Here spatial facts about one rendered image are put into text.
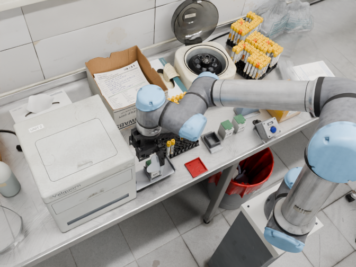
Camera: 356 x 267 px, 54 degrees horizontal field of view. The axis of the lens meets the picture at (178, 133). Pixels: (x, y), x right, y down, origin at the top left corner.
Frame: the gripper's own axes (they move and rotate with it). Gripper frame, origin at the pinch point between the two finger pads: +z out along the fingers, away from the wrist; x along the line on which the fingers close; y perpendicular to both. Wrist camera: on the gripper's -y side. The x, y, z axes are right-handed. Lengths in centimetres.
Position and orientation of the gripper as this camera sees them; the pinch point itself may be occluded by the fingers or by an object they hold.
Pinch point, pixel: (153, 158)
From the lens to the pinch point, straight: 119.8
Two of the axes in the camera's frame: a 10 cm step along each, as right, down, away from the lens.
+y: -8.6, 3.7, -3.5
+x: 5.0, 7.4, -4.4
